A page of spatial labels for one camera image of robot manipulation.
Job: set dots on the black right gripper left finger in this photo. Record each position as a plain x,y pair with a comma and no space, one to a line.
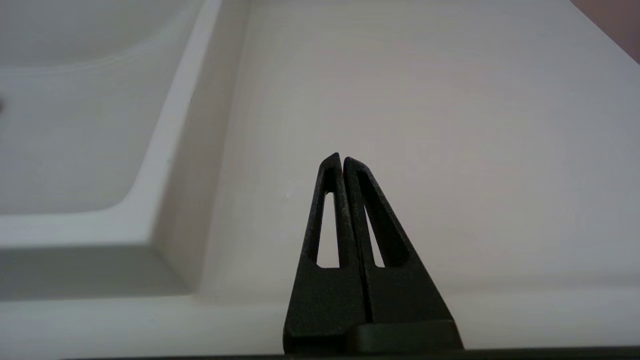
325,305

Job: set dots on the beige wash basin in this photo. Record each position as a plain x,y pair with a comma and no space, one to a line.
75,125

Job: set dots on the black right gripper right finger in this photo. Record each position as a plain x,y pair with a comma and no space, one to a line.
400,300

